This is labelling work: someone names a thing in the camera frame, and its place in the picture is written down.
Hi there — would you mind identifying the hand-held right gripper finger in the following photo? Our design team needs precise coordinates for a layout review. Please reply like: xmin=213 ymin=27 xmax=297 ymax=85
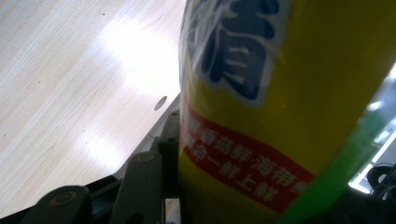
xmin=157 ymin=109 xmax=182 ymax=200

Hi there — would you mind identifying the yellow seasoning pouch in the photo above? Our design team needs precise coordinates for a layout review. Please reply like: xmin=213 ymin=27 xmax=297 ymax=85
xmin=177 ymin=0 xmax=396 ymax=224

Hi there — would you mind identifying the black cable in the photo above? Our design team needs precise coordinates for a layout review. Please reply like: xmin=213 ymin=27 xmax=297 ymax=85
xmin=366 ymin=161 xmax=396 ymax=202

